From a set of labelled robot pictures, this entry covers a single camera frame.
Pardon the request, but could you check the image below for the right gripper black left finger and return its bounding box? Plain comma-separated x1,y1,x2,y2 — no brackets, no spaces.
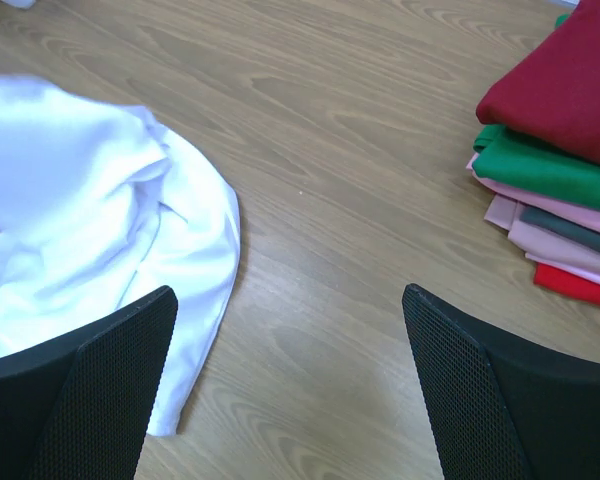
0,286,178,479

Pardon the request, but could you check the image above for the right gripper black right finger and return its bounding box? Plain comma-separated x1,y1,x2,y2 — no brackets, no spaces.
402,284,600,479

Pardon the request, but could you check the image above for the white t-shirt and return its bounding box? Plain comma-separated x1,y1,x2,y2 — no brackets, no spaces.
0,75,240,436

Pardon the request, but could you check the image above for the folded bright red t-shirt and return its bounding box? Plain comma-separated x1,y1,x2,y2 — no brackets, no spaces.
533,263,600,307

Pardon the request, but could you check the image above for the folded beige pink t-shirt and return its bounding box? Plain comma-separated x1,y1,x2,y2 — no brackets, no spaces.
485,195,600,285

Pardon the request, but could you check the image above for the folded grey t-shirt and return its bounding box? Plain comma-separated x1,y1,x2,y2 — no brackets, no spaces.
520,206,600,254

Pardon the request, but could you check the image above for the folded green t-shirt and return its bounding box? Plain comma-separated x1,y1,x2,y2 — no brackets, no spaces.
472,13,600,217

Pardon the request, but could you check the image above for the folded dark red t-shirt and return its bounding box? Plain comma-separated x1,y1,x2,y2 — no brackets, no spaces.
476,0,600,165

